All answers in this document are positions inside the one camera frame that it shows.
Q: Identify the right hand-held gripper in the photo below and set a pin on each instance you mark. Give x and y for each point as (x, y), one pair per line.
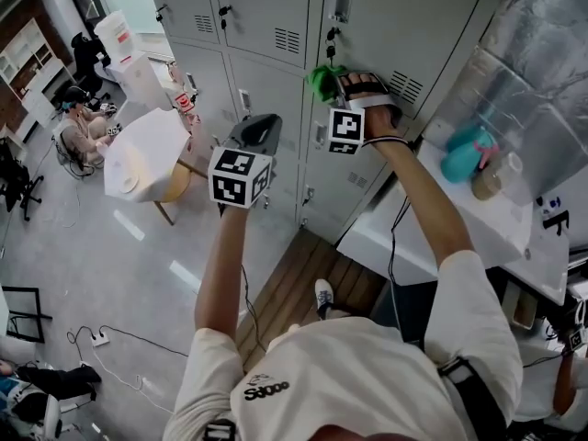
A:
(345, 129)

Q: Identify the white counter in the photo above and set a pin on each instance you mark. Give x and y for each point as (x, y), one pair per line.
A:
(459, 228)

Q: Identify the black chair with jacket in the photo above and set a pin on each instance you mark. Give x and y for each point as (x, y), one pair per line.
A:
(87, 60)

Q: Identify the green cloth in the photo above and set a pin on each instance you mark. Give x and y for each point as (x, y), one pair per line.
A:
(321, 83)

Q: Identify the black key bunch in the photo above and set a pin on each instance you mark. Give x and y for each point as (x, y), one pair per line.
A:
(223, 16)
(159, 14)
(331, 44)

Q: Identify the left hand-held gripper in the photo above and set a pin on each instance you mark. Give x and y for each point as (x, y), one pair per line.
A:
(239, 177)

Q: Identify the wooden slatted bench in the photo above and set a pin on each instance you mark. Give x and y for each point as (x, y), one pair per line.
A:
(298, 283)

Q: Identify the person's right forearm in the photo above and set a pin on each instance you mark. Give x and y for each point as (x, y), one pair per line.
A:
(422, 200)

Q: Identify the white plate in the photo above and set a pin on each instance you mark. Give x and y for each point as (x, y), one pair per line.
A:
(129, 184)

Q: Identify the white water dispenser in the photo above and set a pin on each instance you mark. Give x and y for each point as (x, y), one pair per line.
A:
(128, 62)

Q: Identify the black office chair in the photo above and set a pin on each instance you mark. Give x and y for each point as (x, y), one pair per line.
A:
(16, 177)

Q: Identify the white power strip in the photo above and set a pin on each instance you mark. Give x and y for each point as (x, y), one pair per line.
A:
(100, 339)

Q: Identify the person's left forearm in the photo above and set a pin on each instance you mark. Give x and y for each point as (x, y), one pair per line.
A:
(222, 269)

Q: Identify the teal spray bottle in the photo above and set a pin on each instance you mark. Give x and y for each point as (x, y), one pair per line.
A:
(464, 156)

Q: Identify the person's right hand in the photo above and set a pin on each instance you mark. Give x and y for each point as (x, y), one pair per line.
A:
(381, 120)

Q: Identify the white cloth covered table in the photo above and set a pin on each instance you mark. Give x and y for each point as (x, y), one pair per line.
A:
(142, 154)

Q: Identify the grey metal locker doors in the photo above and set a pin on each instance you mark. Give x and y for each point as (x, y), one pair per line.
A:
(271, 85)

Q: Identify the clear glass jar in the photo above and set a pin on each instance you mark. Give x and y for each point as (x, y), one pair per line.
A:
(494, 179)

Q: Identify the person's white shoe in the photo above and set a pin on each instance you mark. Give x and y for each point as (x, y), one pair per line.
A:
(324, 294)

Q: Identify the black metal frame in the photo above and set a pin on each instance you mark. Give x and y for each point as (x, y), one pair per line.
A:
(34, 313)

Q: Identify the black striped wristband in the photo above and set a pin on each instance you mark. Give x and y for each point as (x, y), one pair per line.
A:
(386, 141)

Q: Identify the person's white t-shirt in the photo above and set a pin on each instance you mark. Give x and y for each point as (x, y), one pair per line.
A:
(349, 375)

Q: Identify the white shelf cabinet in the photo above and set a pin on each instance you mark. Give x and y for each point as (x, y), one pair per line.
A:
(27, 67)

